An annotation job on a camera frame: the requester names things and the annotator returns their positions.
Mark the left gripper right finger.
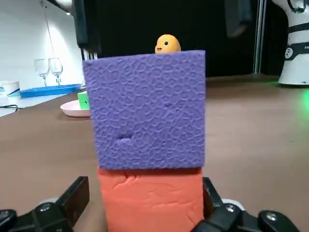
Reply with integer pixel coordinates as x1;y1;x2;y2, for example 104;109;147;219
193;177;309;232

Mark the round pale plate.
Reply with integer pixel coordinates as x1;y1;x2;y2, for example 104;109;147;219
59;100;91;118

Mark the blue plastic tray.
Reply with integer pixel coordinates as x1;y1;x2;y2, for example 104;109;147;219
19;83;84;99

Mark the white blue paper cup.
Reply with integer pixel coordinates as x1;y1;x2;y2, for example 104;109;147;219
0;81;21;104

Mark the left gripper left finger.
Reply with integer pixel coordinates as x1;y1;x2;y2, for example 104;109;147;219
0;176;90;232

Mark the clear wine glass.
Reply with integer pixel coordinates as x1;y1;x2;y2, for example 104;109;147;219
48;58;64;87
33;58;50;87

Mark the orange foam block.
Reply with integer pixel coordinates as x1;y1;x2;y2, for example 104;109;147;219
97;166;206;232

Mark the aluminium frame bar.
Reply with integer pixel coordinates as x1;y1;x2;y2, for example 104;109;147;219
252;0;267;74

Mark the yellow plush toy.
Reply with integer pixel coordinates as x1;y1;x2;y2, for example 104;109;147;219
154;34;182;55

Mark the purple foam block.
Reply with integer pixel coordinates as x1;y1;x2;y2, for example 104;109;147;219
82;49;207;170

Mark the black desk cable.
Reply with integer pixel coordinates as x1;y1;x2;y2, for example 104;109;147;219
0;103;19;114

